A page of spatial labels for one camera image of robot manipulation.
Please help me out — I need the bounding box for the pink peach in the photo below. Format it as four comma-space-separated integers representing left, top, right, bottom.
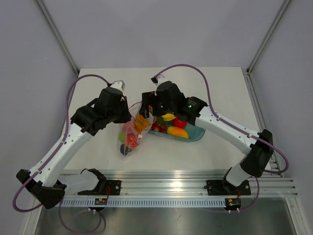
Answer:
121, 122, 133, 134

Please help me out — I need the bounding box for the yellow ginger root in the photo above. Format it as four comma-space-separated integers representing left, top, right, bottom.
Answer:
134, 114, 150, 133

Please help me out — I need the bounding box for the green round vegetable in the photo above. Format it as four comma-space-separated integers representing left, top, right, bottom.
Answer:
118, 132, 126, 142

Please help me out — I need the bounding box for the clear orange zip top bag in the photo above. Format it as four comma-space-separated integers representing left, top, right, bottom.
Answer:
117, 102, 157, 160

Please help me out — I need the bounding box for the orange red tomato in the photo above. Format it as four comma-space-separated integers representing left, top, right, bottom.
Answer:
125, 133, 139, 149

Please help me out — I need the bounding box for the orange yellow pepper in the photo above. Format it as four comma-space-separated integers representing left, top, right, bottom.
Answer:
167, 126, 189, 139

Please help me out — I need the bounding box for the dark purple plum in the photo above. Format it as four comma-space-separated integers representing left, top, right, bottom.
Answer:
120, 144, 132, 156

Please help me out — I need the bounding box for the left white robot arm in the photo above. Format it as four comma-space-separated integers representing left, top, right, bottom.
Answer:
16, 81, 131, 209

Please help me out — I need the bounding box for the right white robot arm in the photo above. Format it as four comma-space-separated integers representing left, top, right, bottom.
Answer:
139, 81, 273, 195

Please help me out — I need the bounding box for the teal plastic food tray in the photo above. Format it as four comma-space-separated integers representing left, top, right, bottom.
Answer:
148, 124, 205, 142

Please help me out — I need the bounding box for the yellow banana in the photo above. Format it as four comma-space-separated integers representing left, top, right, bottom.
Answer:
161, 114, 176, 121

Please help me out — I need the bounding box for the green leaf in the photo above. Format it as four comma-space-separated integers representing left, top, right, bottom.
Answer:
156, 117, 166, 126

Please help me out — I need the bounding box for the red apple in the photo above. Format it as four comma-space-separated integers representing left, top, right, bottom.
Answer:
173, 118, 188, 129

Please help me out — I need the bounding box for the red strawberries cluster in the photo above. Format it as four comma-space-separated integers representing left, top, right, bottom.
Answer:
151, 122, 167, 133

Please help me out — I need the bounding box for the left small circuit board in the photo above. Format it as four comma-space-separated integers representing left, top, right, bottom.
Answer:
94, 198, 108, 205

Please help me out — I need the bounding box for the small circuit board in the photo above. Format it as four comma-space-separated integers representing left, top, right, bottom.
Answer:
94, 198, 108, 205
225, 197, 241, 209

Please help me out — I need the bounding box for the right small circuit board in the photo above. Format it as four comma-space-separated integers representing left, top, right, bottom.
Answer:
225, 197, 241, 209

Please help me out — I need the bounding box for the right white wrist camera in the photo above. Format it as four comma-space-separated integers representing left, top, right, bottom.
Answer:
157, 75, 165, 81

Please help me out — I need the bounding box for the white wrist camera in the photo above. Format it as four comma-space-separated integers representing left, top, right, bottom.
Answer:
110, 80, 125, 92
157, 75, 165, 81

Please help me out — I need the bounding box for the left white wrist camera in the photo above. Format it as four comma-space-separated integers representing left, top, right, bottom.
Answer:
110, 80, 125, 92

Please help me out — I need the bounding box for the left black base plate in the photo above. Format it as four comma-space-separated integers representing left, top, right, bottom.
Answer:
77, 179, 122, 196

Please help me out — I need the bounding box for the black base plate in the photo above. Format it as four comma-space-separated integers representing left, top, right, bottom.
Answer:
77, 179, 122, 196
204, 180, 251, 196

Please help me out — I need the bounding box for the aluminium mounting rail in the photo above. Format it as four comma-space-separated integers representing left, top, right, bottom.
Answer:
31, 169, 299, 199

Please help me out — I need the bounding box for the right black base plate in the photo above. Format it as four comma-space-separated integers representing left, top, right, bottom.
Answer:
204, 180, 251, 196

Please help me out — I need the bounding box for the white slotted cable duct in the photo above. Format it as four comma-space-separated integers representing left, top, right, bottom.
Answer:
61, 197, 226, 208

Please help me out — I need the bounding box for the left aluminium frame post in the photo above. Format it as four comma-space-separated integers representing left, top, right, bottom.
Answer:
34, 0, 80, 77

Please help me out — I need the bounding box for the aluminium frame post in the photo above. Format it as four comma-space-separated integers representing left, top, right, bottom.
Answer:
246, 0, 293, 75
34, 0, 80, 77

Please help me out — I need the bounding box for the right aluminium frame post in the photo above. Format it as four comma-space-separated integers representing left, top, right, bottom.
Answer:
246, 0, 293, 75

